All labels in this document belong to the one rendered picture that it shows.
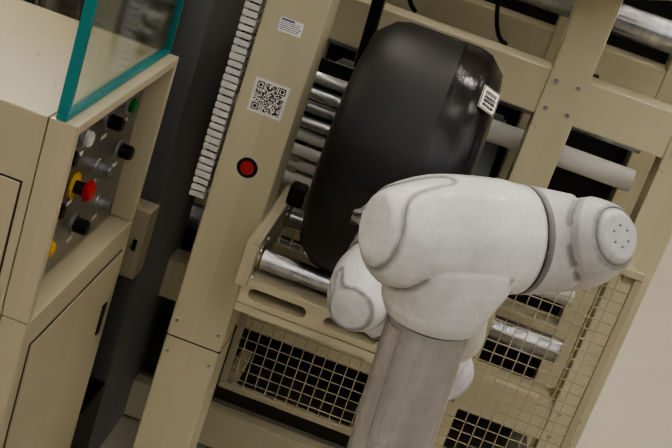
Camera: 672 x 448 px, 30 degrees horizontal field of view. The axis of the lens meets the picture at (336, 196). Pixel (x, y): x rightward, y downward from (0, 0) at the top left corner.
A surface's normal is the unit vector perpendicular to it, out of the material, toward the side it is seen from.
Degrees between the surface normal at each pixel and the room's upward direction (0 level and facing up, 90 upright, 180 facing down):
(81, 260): 0
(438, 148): 63
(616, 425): 0
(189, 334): 90
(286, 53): 90
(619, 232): 55
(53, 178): 90
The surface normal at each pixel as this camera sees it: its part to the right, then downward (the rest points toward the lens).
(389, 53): -0.08, -0.68
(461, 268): 0.26, 0.55
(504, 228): 0.43, -0.15
